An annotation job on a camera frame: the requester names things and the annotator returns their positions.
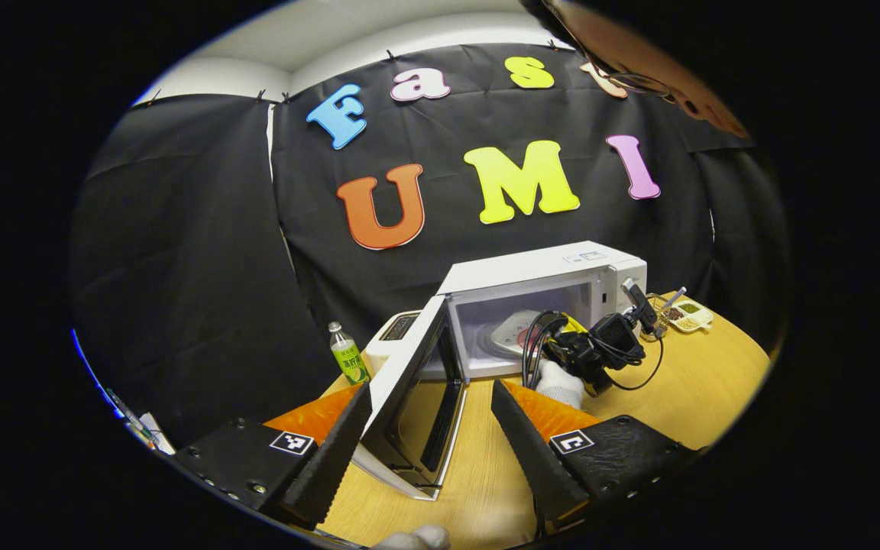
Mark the person's head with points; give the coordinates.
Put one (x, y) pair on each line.
(638, 53)

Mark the white divided dish with beans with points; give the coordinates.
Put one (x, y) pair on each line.
(690, 317)

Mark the thin grey rod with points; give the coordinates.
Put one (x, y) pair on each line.
(131, 418)

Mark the white microwave oven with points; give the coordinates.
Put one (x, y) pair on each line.
(532, 267)

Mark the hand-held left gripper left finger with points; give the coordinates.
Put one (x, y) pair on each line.
(333, 458)

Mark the metal spoon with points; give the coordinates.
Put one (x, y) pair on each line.
(677, 292)

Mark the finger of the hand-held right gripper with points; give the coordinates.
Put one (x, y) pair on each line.
(574, 325)

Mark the white square plate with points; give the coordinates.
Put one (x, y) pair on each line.
(512, 330)

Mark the white toaster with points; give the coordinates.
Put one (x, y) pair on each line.
(383, 355)

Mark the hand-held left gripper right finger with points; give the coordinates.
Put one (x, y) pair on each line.
(535, 458)

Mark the black backdrop cloth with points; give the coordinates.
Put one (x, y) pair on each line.
(203, 252)

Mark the white paper sheet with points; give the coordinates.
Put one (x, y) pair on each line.
(156, 435)

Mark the pink round food slice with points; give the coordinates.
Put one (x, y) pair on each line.
(522, 338)

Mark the green drink bottle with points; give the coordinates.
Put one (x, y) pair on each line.
(348, 359)

